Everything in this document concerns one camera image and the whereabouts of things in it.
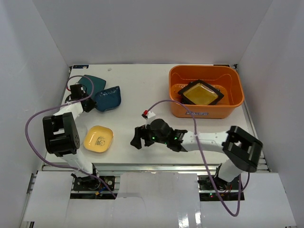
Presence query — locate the dark blue shell plate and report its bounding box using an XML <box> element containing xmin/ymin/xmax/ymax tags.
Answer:
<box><xmin>94</xmin><ymin>86</ymin><xmax>122</xmax><ymax>112</ymax></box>

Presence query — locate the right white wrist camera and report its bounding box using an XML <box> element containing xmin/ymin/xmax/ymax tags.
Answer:
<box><xmin>142</xmin><ymin>110</ymin><xmax>156</xmax><ymax>125</ymax></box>

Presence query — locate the aluminium table front rail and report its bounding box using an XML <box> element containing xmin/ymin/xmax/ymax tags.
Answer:
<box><xmin>42</xmin><ymin>164</ymin><xmax>270</xmax><ymax>172</ymax></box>

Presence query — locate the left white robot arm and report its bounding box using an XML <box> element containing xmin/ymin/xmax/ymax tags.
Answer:
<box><xmin>42</xmin><ymin>84</ymin><xmax>100</xmax><ymax>190</ymax></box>

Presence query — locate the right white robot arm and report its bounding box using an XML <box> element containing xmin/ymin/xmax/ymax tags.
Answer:
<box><xmin>130</xmin><ymin>119</ymin><xmax>263</xmax><ymax>190</ymax></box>

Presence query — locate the orange plastic bin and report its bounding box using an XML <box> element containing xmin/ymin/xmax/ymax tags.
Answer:
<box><xmin>169</xmin><ymin>65</ymin><xmax>244</xmax><ymax>119</ymax></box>

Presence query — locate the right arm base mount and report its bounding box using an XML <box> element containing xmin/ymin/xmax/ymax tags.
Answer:
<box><xmin>197</xmin><ymin>174</ymin><xmax>243</xmax><ymax>193</ymax></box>

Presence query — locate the yellow rounded plate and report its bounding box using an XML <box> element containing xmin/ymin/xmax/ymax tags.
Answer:
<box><xmin>83</xmin><ymin>125</ymin><xmax>114</xmax><ymax>153</ymax></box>

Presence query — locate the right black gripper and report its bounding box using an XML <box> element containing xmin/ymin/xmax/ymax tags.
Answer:
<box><xmin>131</xmin><ymin>124</ymin><xmax>168</xmax><ymax>149</ymax></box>

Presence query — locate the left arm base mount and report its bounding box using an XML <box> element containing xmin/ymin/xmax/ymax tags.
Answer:
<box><xmin>70</xmin><ymin>174</ymin><xmax>117</xmax><ymax>200</ymax></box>

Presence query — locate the black and amber square plate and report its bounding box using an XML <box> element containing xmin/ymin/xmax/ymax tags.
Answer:
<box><xmin>178</xmin><ymin>80</ymin><xmax>224</xmax><ymax>105</ymax></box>

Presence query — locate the teal square plate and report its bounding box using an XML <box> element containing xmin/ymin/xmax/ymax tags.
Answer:
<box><xmin>78</xmin><ymin>75</ymin><xmax>106</xmax><ymax>94</ymax></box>

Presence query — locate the blue table label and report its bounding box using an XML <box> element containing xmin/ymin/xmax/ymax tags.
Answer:
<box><xmin>72</xmin><ymin>65</ymin><xmax>89</xmax><ymax>69</ymax></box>

